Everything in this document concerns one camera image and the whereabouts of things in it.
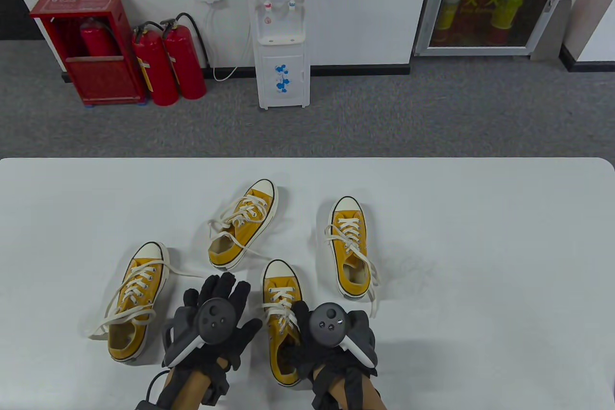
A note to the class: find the person's right hand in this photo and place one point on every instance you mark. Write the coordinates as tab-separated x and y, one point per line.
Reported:
298	357

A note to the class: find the person's left hand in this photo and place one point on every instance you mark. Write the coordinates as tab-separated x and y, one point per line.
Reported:
226	287

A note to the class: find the red fire extinguisher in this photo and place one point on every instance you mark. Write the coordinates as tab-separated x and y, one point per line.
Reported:
156	68
185	64
96	42

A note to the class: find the red extinguisher cabinet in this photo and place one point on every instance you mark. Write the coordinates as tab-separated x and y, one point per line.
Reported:
103	78

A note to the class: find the white water dispenser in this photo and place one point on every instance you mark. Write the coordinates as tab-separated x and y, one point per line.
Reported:
283	88

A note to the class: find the person's right forearm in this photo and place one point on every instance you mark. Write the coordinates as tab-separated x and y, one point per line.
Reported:
372	395

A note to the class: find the glass fire hydrant cabinet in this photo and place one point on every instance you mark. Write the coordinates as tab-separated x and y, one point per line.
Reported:
499	1

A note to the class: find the black hand controller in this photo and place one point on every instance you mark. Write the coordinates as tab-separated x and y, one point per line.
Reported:
216	321
329	323

